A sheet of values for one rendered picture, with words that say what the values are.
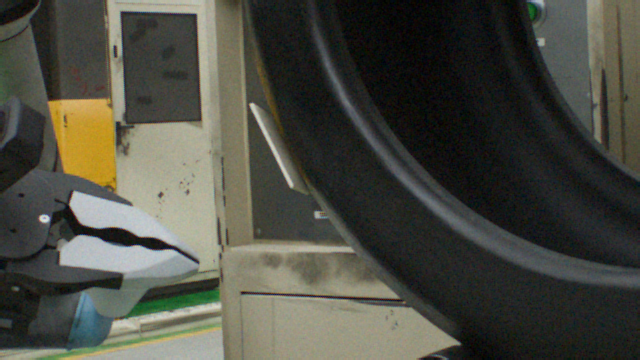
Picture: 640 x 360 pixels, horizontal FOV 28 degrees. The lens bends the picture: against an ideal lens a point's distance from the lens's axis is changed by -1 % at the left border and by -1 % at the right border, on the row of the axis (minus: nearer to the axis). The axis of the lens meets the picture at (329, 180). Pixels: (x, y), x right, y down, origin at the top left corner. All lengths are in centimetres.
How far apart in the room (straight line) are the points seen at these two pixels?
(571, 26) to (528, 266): 79
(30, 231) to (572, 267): 33
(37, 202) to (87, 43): 585
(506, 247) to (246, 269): 99
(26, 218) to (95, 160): 583
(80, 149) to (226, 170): 492
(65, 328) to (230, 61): 48
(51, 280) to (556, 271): 30
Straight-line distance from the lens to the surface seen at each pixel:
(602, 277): 69
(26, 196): 83
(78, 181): 85
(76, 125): 658
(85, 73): 665
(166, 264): 82
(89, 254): 81
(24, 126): 77
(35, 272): 80
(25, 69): 128
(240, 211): 171
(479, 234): 71
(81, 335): 141
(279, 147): 80
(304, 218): 166
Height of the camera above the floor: 107
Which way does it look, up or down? 3 degrees down
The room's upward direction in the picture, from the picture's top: 3 degrees counter-clockwise
